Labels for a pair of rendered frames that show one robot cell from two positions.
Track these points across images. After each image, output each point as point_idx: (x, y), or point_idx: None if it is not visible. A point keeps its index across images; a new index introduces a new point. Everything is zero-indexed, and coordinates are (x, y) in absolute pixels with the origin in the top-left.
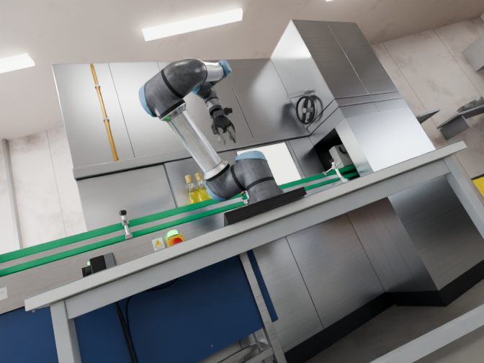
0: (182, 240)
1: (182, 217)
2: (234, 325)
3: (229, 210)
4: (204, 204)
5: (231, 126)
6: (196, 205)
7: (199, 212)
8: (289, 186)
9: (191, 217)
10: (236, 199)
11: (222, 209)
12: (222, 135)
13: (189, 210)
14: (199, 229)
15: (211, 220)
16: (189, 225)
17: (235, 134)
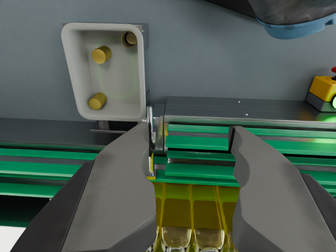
0: (327, 80)
1: (321, 136)
2: None
3: (212, 116)
4: (268, 143)
5: (69, 236)
6: (289, 145)
7: (279, 136)
8: (13, 161)
9: (300, 132)
10: (182, 134)
11: (223, 127)
12: (250, 159)
13: (307, 142)
14: (282, 111)
15: (256, 115)
16: (306, 118)
17: (111, 143)
